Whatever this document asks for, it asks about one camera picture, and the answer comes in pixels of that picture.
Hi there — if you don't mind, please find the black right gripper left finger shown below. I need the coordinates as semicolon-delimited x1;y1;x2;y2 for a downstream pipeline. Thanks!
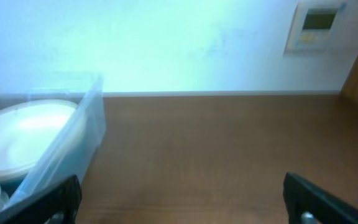
0;175;82;224

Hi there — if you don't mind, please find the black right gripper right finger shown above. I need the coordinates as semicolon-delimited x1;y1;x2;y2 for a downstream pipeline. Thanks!
283;172;358;224

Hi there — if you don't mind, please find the dark blue bowl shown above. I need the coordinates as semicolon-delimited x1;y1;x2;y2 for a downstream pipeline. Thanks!
0;179;23;198

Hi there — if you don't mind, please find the cream bowl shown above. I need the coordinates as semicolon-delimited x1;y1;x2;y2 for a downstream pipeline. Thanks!
0;100;78;182

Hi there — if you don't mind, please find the clear plastic storage container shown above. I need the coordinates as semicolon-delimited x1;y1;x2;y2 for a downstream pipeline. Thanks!
0;76;106;209

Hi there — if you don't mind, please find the white wall control panel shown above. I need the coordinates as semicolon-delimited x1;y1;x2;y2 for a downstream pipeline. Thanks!
284;1;347;54

